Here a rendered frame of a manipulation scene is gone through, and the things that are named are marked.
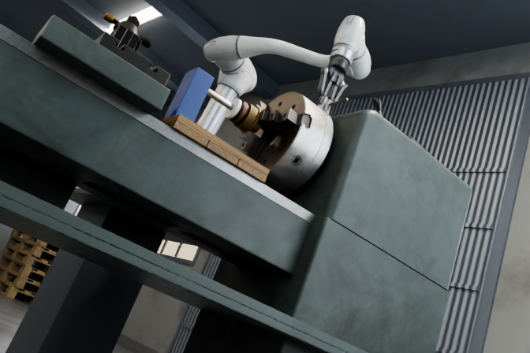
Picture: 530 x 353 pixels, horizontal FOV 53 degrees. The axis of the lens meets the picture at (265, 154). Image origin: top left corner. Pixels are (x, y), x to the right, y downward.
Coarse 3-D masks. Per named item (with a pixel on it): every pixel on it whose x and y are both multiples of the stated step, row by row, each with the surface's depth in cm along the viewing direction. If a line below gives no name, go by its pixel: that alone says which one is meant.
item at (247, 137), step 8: (240, 136) 165; (248, 136) 164; (256, 136) 165; (240, 144) 167; (248, 144) 164; (256, 144) 165; (264, 144) 166; (248, 152) 165; (256, 152) 166; (256, 160) 166
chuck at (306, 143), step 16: (288, 96) 171; (304, 112) 158; (320, 112) 165; (304, 128) 156; (320, 128) 160; (272, 144) 164; (288, 144) 156; (304, 144) 157; (320, 144) 159; (272, 160) 159; (288, 160) 156; (304, 160) 158; (272, 176) 160; (288, 176) 160
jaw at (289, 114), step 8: (264, 112) 161; (272, 112) 161; (288, 112) 157; (296, 112) 159; (264, 120) 160; (272, 120) 158; (280, 120) 159; (288, 120) 157; (296, 120) 158; (304, 120) 158; (272, 128) 163; (280, 128) 162; (288, 128) 160
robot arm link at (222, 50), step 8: (216, 40) 229; (224, 40) 227; (232, 40) 225; (208, 48) 230; (216, 48) 228; (224, 48) 226; (232, 48) 225; (208, 56) 232; (216, 56) 229; (224, 56) 228; (232, 56) 227; (216, 64) 234; (224, 64) 232; (232, 64) 231; (240, 64) 234
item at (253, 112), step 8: (248, 104) 163; (240, 112) 159; (248, 112) 160; (256, 112) 162; (232, 120) 160; (240, 120) 160; (248, 120) 160; (256, 120) 161; (240, 128) 163; (248, 128) 162; (256, 128) 163
